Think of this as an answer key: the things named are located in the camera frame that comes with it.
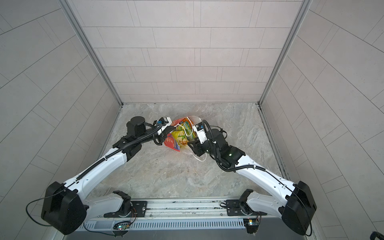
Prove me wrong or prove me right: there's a red paper gift bag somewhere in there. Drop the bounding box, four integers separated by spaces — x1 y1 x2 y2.
164 116 207 162

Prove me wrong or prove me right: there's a yellow snack packet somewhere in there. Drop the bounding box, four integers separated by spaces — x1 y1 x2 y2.
171 126 197 147

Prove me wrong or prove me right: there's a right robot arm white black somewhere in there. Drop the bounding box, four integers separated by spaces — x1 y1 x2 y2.
188 124 317 237

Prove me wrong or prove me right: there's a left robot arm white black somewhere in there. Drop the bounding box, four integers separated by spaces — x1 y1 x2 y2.
41 116 174 235

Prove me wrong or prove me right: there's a right circuit board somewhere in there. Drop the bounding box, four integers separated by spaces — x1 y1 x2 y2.
243 218 260 234

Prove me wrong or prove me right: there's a left green circuit board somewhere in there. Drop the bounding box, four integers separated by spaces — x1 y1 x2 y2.
113 221 131 236

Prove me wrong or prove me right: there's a white perforated vent strip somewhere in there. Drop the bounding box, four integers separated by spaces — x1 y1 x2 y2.
77 218 245 232

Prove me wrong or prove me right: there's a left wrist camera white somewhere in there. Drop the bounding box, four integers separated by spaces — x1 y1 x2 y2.
154 117 175 136

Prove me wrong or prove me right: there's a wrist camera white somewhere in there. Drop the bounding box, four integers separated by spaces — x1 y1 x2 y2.
154 117 175 136
193 122 208 144

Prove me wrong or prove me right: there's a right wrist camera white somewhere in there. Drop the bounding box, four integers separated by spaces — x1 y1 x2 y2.
193 122 208 144

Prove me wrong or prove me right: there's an aluminium mounting rail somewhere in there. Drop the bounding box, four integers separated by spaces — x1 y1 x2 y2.
58 196 310 221

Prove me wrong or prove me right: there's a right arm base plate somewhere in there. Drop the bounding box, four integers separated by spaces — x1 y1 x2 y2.
220 200 267 217

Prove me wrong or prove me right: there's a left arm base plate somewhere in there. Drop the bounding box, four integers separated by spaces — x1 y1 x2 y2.
103 201 148 218

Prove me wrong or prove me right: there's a left black cable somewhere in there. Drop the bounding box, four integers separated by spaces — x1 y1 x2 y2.
25 185 70 227

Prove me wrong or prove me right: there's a left corner aluminium post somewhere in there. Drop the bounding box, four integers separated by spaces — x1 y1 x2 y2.
58 0 124 106

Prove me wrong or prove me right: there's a corner aluminium post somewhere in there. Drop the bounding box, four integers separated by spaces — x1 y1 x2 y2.
58 0 124 106
259 0 312 106

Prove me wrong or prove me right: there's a right corner aluminium post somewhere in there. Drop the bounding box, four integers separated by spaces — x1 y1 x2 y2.
259 0 312 106

